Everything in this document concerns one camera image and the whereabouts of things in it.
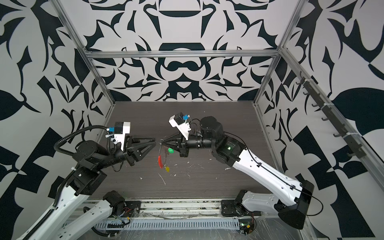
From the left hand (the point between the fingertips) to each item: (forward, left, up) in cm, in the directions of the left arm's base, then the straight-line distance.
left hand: (155, 139), depth 53 cm
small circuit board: (-23, -38, -41) cm, 61 cm away
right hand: (0, -3, -2) cm, 4 cm away
